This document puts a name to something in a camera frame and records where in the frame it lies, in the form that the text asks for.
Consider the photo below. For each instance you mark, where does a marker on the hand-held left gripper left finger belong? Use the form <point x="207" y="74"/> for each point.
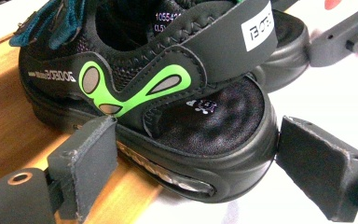
<point x="87" y="161"/>

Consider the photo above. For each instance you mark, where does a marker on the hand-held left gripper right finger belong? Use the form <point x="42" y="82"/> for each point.
<point x="320" y="168"/>

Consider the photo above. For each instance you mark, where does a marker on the three-tier wooden shelf rack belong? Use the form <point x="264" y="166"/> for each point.
<point x="6" y="124"/>

